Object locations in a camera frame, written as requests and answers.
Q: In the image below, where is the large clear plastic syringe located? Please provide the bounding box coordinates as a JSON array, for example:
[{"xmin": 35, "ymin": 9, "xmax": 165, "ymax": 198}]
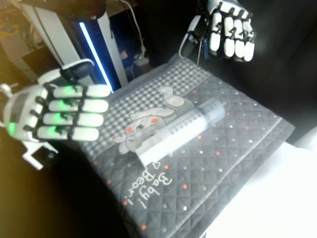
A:
[{"xmin": 135, "ymin": 98, "xmax": 227, "ymax": 166}]

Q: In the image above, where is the white power strip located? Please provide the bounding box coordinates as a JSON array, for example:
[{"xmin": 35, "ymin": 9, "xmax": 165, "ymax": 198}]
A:
[{"xmin": 135, "ymin": 47, "xmax": 151, "ymax": 66}]

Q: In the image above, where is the grey bear print quilt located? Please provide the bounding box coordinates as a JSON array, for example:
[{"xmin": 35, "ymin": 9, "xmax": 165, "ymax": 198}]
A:
[{"xmin": 80, "ymin": 53, "xmax": 297, "ymax": 238}]

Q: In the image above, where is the white column with blue light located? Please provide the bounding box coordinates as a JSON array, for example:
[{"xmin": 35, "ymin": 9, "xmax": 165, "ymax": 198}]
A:
[{"xmin": 19, "ymin": 0, "xmax": 129, "ymax": 94}]

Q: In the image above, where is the white cable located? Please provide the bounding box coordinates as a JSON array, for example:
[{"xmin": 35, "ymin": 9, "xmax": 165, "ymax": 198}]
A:
[{"xmin": 120, "ymin": 0, "xmax": 147, "ymax": 50}]

